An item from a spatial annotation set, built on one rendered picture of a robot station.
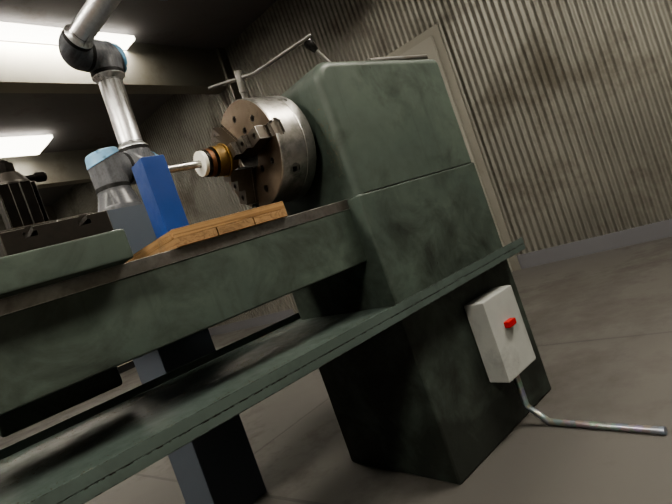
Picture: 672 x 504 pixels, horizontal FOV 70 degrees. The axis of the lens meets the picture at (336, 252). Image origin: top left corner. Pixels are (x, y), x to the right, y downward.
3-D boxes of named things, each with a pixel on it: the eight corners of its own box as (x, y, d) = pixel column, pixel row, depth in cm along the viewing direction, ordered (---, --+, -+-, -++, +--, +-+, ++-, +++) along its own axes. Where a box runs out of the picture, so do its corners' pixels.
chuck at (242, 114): (260, 210, 159) (232, 115, 155) (319, 192, 135) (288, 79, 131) (237, 216, 153) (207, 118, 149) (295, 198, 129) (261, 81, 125)
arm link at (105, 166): (87, 194, 166) (74, 157, 166) (121, 191, 178) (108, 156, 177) (107, 182, 160) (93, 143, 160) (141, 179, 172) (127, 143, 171)
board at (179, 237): (225, 245, 149) (221, 232, 149) (288, 215, 121) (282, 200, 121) (129, 274, 130) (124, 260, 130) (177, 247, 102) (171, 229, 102)
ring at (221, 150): (220, 148, 139) (191, 153, 133) (234, 136, 132) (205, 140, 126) (231, 179, 139) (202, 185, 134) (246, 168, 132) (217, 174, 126)
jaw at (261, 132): (258, 141, 139) (277, 118, 130) (265, 156, 138) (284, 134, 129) (225, 146, 132) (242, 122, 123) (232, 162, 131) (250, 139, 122)
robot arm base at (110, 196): (93, 223, 168) (83, 196, 168) (133, 215, 179) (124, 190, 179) (110, 211, 158) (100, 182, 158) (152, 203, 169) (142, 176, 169)
